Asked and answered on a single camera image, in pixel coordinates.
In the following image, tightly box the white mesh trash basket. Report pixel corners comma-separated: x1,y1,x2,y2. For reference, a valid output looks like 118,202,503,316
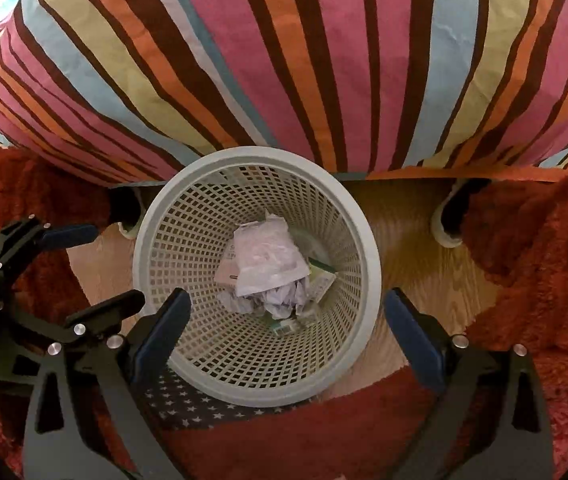
132,146,381,408

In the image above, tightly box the green and yellow box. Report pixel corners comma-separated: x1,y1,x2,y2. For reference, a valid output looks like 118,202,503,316
269,259,337,337

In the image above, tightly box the white plastic bag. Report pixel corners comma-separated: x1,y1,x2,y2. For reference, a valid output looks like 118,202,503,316
233,214,310,297

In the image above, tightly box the red fluffy rug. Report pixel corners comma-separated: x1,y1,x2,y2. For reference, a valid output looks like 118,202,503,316
0,146,568,480

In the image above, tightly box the striped colourful bedspread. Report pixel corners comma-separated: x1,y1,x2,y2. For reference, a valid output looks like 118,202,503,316
0,0,568,184

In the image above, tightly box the white paper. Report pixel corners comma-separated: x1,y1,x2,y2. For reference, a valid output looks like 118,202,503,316
217,278,309,321

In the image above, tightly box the star pattern dark slipper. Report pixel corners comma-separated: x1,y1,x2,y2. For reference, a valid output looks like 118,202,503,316
143,366,295,430

